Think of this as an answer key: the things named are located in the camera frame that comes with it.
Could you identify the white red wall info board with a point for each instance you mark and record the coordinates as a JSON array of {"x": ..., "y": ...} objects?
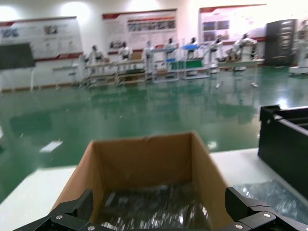
[
  {"x": 60, "y": 36},
  {"x": 115, "y": 29},
  {"x": 240, "y": 19}
]

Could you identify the black slotted plastic container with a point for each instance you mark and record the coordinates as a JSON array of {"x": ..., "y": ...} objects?
[{"x": 284, "y": 149}]

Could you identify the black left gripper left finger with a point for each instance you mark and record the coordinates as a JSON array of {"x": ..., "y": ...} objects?
[{"x": 77, "y": 211}]

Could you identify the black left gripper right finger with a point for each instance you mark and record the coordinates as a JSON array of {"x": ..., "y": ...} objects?
[{"x": 247, "y": 214}]

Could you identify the white leg work table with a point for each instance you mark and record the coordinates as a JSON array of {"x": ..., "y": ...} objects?
[{"x": 240, "y": 63}]

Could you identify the crinkled silver bagged card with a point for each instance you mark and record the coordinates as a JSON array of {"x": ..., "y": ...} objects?
[{"x": 154, "y": 207}]

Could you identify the black screen on white stand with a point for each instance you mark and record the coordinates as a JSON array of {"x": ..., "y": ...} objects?
[{"x": 14, "y": 56}]

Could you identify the translucent grey antistatic bag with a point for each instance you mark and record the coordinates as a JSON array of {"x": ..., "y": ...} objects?
[{"x": 284, "y": 197}]

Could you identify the tall black cabinet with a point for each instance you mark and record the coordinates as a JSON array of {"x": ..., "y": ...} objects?
[{"x": 279, "y": 43}]

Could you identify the metal frame workbench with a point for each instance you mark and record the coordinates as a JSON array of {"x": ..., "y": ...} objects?
[
  {"x": 101, "y": 65},
  {"x": 131, "y": 63}
]

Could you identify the small brown carton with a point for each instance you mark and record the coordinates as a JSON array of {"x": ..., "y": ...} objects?
[{"x": 136, "y": 56}]

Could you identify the white rack with green panel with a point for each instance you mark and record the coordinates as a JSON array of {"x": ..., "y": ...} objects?
[{"x": 192, "y": 65}]

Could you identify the brown cardboard box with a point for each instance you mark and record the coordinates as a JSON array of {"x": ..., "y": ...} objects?
[{"x": 144, "y": 163}]

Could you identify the white frame rack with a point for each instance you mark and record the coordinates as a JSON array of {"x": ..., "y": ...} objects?
[{"x": 168, "y": 50}]

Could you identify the white desk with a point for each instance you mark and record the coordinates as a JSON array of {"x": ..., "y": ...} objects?
[{"x": 65, "y": 69}]

